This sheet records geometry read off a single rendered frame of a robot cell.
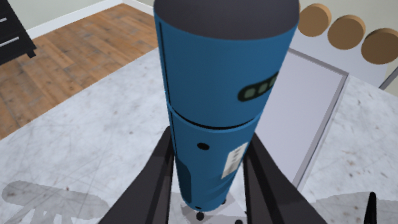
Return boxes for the light grey shallow tray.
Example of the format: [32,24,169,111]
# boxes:
[255,47,350,191]

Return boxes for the dark blue electric screwdriver barrel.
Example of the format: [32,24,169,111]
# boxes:
[153,0,299,212]

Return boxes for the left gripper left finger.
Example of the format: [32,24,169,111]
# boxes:
[98,126,174,224]

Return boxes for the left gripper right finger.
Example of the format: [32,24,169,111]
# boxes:
[243,132,328,224]

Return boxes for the grey l-shaped bracket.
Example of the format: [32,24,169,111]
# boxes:
[180,192,247,224]

